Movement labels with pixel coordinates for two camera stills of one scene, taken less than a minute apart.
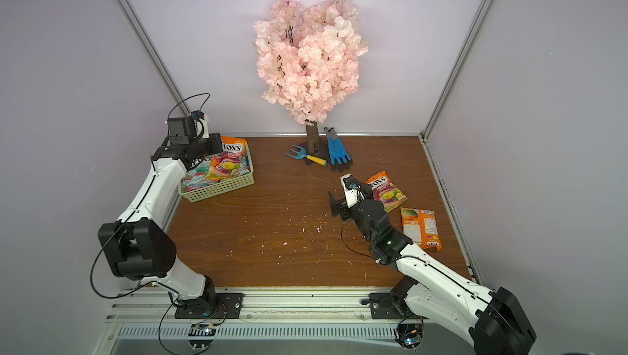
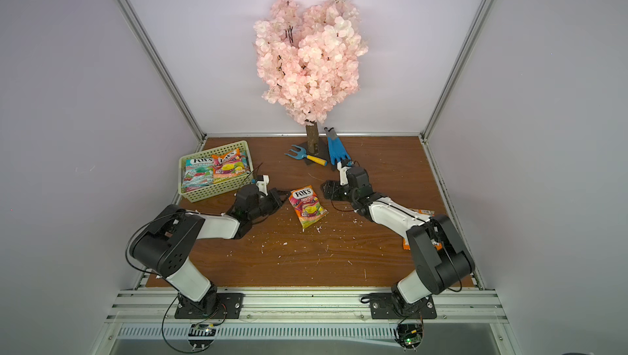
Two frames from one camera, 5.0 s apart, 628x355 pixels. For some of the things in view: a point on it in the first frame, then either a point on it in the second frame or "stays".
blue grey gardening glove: x=338 y=154 stays
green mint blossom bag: x=196 y=174 stays
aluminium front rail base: x=150 y=313 stays
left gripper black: x=216 y=143 → x=274 y=195
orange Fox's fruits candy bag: x=385 y=191 → x=307 y=205
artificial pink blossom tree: x=307 y=54 stays
